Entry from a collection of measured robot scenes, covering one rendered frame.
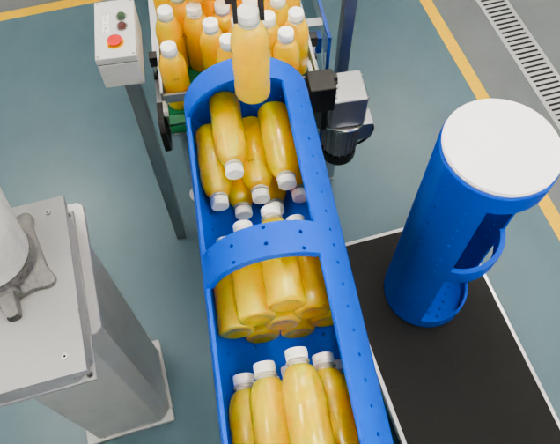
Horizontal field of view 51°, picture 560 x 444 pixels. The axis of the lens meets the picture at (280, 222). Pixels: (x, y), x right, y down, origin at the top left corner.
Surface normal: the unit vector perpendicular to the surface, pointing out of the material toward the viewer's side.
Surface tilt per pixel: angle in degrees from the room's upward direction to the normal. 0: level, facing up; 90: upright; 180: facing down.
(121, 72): 90
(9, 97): 0
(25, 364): 0
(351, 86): 0
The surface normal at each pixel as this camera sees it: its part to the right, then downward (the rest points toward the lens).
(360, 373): 0.68, -0.47
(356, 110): 0.16, 0.87
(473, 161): 0.00, -0.48
